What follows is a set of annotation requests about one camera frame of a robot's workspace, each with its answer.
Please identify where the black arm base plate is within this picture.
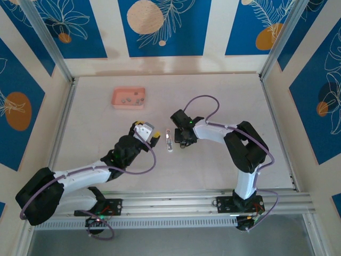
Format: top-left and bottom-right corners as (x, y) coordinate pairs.
(74, 198), (124, 217)
(216, 195), (265, 214)

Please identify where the small clear vial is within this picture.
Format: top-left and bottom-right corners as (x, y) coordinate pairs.
(165, 129), (174, 153)

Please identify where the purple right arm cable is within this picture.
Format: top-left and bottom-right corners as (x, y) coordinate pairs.
(183, 95), (280, 232)

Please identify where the aluminium side rail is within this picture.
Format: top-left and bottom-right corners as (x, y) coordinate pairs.
(47, 77), (78, 171)
(259, 76), (298, 192)

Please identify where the black controller board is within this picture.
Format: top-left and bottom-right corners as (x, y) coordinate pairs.
(85, 215), (108, 236)
(235, 214), (261, 232)

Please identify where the grey slotted cable duct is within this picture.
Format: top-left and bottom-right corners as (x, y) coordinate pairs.
(34, 215), (238, 230)

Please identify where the aluminium frame post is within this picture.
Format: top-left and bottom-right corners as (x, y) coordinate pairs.
(259, 0), (313, 81)
(19, 0), (75, 84)

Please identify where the blue floral wall panel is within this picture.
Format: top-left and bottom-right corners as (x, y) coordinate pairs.
(0, 0), (56, 78)
(118, 0), (213, 58)
(289, 21), (341, 166)
(277, 0), (330, 73)
(0, 37), (46, 172)
(225, 0), (298, 57)
(25, 0), (109, 60)

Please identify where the aluminium mounting rail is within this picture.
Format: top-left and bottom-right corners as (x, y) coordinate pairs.
(53, 187), (313, 217)

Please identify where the pink plastic tray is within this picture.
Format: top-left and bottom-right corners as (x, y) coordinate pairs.
(111, 87), (147, 110)

